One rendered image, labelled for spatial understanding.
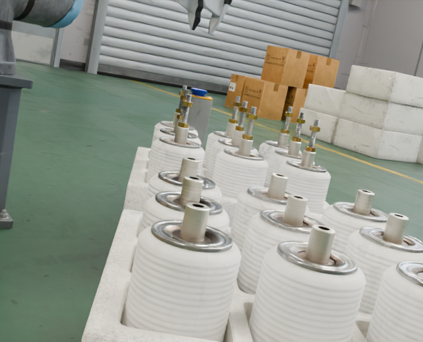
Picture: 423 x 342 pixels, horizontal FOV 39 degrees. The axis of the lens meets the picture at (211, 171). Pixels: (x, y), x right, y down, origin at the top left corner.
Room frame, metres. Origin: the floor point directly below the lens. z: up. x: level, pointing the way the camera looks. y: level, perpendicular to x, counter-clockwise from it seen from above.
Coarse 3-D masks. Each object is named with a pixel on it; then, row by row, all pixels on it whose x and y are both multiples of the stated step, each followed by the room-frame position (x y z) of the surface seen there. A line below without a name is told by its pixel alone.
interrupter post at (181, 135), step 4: (176, 128) 1.06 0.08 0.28; (180, 128) 1.06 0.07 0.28; (184, 128) 1.06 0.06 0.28; (176, 132) 1.06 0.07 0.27; (180, 132) 1.06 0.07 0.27; (184, 132) 1.06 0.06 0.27; (176, 136) 1.06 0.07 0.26; (180, 136) 1.06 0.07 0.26; (184, 136) 1.06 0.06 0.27; (176, 140) 1.06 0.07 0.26; (180, 140) 1.06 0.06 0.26; (184, 140) 1.06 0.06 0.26; (184, 144) 1.06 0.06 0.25
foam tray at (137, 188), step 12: (144, 156) 1.26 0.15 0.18; (132, 168) 1.11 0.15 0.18; (144, 168) 1.13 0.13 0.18; (204, 168) 1.26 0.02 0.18; (132, 180) 1.01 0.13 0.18; (144, 180) 1.10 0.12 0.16; (132, 192) 0.98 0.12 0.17; (144, 192) 0.98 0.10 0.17; (132, 204) 0.98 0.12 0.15; (228, 204) 1.00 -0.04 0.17; (324, 204) 1.14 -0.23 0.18; (228, 216) 1.00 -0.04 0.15; (312, 216) 1.02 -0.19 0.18
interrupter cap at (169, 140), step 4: (164, 136) 1.08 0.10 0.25; (160, 140) 1.05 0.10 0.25; (164, 140) 1.04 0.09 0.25; (168, 140) 1.05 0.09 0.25; (172, 140) 1.08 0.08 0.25; (188, 140) 1.10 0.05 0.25; (168, 144) 1.03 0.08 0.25; (172, 144) 1.03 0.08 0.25; (176, 144) 1.03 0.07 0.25; (180, 144) 1.04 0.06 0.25; (188, 144) 1.08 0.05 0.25; (192, 144) 1.07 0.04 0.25; (196, 144) 1.08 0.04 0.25; (188, 148) 1.03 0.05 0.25; (192, 148) 1.04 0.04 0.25; (196, 148) 1.05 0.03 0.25
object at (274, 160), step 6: (270, 156) 1.19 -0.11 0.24; (276, 156) 1.18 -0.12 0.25; (282, 156) 1.18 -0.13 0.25; (270, 162) 1.19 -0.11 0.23; (276, 162) 1.18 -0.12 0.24; (282, 162) 1.17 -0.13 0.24; (270, 168) 1.19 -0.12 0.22; (276, 168) 1.17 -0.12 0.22; (270, 174) 1.18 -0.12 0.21; (264, 186) 1.19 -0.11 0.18
